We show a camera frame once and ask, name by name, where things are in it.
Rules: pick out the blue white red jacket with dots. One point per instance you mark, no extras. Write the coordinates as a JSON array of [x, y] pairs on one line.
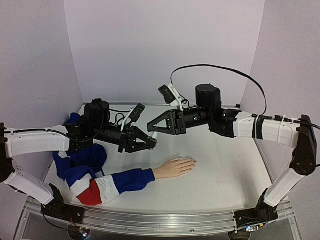
[[83, 173]]

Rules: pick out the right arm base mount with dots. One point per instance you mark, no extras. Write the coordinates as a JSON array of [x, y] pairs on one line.
[[262, 213]]

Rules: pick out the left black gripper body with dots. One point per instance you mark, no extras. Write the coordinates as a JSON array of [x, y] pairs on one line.
[[126, 141]]

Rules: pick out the aluminium front rail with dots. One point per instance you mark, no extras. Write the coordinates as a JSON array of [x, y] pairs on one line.
[[176, 224]]

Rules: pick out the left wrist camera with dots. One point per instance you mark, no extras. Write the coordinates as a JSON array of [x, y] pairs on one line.
[[133, 115]]

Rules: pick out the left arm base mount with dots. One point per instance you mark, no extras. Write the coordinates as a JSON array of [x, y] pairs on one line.
[[58, 209]]

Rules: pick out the aluminium rail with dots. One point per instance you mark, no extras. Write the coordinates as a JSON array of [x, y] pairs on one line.
[[238, 106], [176, 224]]

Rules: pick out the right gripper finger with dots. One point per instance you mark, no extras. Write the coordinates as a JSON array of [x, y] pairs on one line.
[[162, 121], [164, 130]]

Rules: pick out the white nail polish cap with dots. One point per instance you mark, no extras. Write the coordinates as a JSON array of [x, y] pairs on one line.
[[154, 135]]

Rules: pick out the aluminium back rail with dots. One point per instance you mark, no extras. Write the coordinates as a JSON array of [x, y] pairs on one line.
[[238, 106]]

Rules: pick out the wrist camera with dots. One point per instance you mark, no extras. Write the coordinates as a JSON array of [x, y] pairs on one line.
[[133, 115], [171, 96]]

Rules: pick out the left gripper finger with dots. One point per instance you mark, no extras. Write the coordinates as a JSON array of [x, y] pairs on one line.
[[141, 135], [141, 146]]

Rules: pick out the mannequin hand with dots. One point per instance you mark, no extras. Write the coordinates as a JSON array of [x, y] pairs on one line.
[[174, 168]]

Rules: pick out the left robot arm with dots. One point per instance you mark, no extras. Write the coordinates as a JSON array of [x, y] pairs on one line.
[[94, 124]]

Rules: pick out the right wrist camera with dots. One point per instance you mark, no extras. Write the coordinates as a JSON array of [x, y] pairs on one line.
[[171, 96]]

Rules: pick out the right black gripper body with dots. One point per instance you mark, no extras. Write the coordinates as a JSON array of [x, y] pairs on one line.
[[178, 122]]

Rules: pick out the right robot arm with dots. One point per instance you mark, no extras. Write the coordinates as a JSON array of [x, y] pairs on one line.
[[296, 133]]

